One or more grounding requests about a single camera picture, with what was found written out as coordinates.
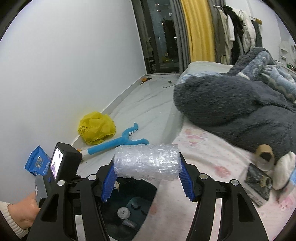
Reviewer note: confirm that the hanging clothes on rack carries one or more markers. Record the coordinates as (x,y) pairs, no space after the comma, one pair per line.
(235,32)

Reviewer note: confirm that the dark grey fleece blanket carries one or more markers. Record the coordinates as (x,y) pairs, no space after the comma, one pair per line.
(245,113)

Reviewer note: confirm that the grey curtain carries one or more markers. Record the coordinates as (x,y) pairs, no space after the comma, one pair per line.
(181,34)

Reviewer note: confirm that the white rolled sock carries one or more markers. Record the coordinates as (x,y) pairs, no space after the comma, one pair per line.
(283,170)

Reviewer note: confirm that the pink floral bed sheet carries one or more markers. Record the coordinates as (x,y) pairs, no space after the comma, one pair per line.
(222,209)

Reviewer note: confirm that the brown cardboard tube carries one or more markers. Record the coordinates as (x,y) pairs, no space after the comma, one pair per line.
(264,158)

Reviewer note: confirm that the yellow curtain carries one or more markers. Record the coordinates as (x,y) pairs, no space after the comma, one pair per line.
(200,30)

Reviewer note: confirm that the blue snack bag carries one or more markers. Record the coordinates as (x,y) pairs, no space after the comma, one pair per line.
(38,162)

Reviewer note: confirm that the dark glass balcony door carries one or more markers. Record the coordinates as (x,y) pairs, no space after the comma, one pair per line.
(157,35)

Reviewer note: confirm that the dark teal trash bin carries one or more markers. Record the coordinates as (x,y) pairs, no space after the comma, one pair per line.
(137,196)

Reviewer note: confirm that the grey mattress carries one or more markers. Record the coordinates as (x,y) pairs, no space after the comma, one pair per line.
(175,120)

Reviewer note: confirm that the person's left hand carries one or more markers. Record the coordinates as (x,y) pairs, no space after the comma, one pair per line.
(24,212)

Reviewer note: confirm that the clear bubble wrap roll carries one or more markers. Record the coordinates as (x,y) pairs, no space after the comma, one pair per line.
(152,161)

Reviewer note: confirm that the orange small floor object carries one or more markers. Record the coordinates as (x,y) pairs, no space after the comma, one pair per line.
(145,80)

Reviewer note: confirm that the yellow plastic bag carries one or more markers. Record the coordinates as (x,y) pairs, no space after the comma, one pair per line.
(94,128)

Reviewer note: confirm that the white crumpled tissue ball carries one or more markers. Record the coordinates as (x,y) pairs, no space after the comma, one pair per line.
(123,213)

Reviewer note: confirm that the black foil wrapper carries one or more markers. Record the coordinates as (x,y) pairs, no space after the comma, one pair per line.
(257,185)

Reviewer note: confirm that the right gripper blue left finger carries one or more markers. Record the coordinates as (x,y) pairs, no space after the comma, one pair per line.
(108,184)

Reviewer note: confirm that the light blue patterned blanket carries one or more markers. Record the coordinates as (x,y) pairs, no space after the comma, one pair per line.
(258,65)

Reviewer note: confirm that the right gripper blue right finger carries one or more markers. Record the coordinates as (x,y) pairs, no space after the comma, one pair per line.
(187,183)

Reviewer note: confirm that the blue plush claw toy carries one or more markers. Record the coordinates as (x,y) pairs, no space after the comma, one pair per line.
(124,139)

